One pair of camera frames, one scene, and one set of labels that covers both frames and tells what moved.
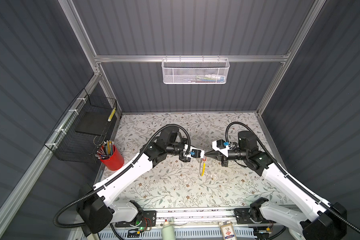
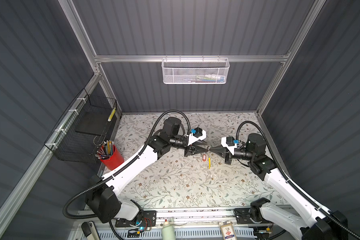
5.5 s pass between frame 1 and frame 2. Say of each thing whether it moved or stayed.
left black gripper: moved
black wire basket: stayed
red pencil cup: stayed
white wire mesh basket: stayed
